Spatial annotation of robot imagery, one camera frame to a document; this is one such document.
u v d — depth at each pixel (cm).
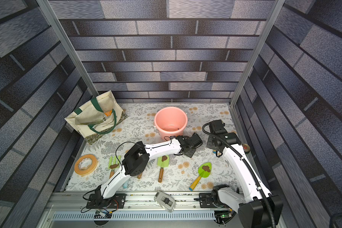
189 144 70
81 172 82
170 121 99
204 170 85
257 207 37
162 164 87
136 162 58
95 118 101
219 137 52
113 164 87
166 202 70
